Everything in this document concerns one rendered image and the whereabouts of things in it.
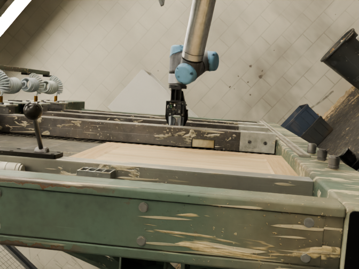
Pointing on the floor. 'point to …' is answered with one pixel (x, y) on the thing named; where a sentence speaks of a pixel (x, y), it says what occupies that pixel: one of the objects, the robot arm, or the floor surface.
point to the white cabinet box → (144, 96)
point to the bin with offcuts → (345, 57)
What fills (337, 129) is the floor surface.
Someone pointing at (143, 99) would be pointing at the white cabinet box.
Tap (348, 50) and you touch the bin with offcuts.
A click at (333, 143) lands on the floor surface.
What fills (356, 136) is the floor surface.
